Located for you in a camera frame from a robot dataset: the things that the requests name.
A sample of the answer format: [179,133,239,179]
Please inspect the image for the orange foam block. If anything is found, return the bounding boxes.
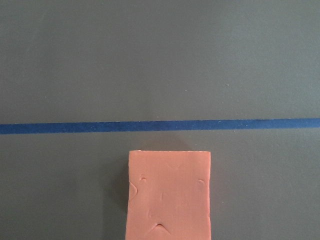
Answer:
[125,150,212,240]

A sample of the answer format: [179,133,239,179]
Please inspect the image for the brown paper table cover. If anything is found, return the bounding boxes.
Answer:
[0,0,320,240]

